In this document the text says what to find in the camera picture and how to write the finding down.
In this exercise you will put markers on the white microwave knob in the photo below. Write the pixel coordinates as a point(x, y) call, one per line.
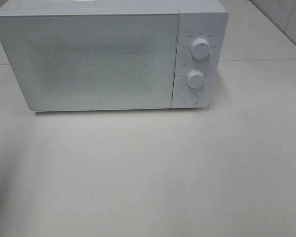
point(195, 79)
point(200, 48)

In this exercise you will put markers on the white microwave oven body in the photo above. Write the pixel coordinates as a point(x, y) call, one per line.
point(197, 18)

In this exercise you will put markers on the round white door button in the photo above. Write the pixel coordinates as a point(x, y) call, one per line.
point(191, 99)

